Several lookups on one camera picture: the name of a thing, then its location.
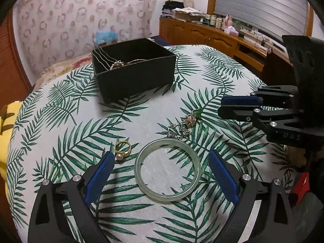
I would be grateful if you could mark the open cardboard box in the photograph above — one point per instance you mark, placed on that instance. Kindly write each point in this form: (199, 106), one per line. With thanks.
(186, 15)

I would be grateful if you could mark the floral blanket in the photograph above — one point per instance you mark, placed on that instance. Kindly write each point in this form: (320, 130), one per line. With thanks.
(65, 63)

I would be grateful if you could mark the small cardboard box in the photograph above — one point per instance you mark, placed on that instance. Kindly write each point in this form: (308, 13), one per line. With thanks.
(112, 42)

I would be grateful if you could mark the green gem pendant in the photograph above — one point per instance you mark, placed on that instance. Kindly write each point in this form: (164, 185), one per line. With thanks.
(198, 112)

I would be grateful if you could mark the navy blue cloth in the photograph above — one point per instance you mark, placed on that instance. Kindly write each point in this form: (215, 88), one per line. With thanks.
(159, 40)

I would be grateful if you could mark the person's right forearm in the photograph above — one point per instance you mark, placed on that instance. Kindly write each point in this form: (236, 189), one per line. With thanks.
(296, 157)

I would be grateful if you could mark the circle print curtain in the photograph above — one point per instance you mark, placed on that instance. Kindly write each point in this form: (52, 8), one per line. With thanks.
(63, 17)

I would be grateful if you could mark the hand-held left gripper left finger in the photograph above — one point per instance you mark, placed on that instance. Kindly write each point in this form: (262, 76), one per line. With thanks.
(101, 174)

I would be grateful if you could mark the white power strip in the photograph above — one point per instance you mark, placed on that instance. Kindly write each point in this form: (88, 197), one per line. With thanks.
(253, 34)

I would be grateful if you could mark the yellow plush toy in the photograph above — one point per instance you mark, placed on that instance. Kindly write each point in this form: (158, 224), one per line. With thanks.
(11, 116)

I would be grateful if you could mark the wooden louvered wardrobe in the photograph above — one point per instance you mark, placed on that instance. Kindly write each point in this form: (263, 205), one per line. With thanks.
(12, 63)

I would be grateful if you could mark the grey window blind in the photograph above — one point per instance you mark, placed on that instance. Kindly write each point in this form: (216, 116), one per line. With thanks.
(253, 0)

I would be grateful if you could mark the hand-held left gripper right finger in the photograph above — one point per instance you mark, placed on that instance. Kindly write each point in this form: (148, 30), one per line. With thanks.
(222, 174)

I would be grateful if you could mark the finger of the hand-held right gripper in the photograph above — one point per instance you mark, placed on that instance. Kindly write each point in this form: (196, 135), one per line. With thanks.
(235, 112)
(240, 101)

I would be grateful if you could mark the pink tissue box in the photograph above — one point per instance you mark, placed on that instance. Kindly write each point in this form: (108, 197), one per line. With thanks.
(231, 31)

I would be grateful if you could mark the stack of folded clothes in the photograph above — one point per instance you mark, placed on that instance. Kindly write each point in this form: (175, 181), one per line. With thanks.
(172, 7)

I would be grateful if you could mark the black jewelry box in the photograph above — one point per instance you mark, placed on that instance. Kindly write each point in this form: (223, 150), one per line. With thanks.
(136, 81)

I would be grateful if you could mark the blue plastic bag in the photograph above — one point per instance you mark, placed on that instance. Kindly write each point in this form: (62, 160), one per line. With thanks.
(105, 36)

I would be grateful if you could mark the pink bottle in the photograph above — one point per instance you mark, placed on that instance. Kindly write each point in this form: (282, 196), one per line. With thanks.
(228, 20)

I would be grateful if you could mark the pale green jade bangle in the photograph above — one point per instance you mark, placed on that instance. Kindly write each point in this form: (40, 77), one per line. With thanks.
(137, 169)

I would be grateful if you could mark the long wooden cabinet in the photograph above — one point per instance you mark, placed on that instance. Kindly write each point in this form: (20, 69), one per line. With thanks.
(197, 33)

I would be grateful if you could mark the red cloth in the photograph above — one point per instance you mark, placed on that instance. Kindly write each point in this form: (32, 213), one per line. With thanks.
(302, 184)

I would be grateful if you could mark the row of cosmetic bottles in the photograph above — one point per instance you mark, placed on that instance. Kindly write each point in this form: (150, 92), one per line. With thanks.
(212, 20)

